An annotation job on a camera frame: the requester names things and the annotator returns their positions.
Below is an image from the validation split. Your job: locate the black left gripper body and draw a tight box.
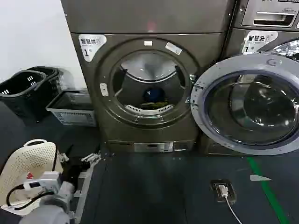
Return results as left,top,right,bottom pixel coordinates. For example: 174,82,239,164
61,156,91,186

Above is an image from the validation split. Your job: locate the grey dryer with open drum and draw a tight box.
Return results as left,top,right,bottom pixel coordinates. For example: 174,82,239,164
61,0,234,154

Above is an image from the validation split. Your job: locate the round glass dryer door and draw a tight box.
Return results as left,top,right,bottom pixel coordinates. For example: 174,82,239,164
190,53,299,156

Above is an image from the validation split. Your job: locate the dark blue garment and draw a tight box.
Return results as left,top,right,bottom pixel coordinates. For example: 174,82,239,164
142,88,165,104

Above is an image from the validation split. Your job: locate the olive green garment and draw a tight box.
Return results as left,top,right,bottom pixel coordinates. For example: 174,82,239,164
140,100,175,110

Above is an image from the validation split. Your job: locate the white plug with cable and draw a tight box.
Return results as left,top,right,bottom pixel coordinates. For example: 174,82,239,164
218,184,243,224

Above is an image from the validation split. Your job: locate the dark floor socket box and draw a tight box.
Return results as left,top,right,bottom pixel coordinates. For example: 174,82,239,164
210,179,237,203

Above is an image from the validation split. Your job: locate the silver metal floor frame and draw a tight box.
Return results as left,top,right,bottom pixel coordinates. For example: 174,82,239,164
73,162,94,220

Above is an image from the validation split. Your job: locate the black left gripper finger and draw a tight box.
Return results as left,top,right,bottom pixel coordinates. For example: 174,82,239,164
80,150,101,167
58,144,75,164

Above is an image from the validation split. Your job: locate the grey slatted plastic crate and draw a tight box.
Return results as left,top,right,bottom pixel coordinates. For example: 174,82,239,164
45,90,98,127

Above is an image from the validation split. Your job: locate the grey floor tape piece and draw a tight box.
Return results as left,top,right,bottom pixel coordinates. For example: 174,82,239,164
250,174,272,182

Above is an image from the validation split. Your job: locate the grey washer with label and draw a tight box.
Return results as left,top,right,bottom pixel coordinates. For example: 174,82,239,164
221,0,299,157

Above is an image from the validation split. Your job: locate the black plastic laundry basket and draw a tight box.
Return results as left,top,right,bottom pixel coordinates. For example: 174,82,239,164
25,66,64,100
0,70,51,124

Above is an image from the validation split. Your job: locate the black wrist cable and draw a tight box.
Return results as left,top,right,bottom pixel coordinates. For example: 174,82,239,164
6,183,55,210

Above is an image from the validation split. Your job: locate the white perforated laundry basket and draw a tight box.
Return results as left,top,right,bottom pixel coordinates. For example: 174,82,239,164
0,139,59,210

